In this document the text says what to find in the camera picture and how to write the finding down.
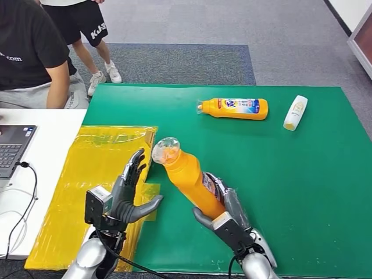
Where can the green table mat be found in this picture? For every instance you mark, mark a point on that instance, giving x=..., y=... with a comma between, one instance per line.
x=290, y=185

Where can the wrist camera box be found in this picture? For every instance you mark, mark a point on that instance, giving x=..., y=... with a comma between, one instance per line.
x=232, y=231
x=96, y=204

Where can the white framed cabinet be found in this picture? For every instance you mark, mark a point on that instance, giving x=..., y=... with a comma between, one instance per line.
x=363, y=42

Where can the orange bottle with clear cap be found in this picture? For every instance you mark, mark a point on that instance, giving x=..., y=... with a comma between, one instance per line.
x=235, y=109
x=192, y=181

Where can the yellow plastic bag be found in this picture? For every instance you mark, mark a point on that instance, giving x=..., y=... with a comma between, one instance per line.
x=84, y=169

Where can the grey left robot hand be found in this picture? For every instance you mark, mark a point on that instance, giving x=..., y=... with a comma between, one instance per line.
x=123, y=200

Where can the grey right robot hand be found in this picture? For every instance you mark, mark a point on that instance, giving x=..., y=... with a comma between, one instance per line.
x=237, y=208

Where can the standing person in shorts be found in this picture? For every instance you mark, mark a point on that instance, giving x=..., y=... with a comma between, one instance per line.
x=78, y=19

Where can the white cream bottle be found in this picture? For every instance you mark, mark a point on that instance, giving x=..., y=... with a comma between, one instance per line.
x=295, y=112

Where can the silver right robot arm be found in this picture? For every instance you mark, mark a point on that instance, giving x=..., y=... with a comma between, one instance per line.
x=257, y=265

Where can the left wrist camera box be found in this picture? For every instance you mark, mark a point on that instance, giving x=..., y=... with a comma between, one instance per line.
x=96, y=204

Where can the seated person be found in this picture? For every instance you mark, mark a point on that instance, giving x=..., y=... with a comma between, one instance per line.
x=29, y=42

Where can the grey laptop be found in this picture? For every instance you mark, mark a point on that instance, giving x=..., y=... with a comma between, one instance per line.
x=13, y=148

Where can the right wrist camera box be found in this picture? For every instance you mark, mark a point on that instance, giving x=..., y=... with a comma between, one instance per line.
x=232, y=231

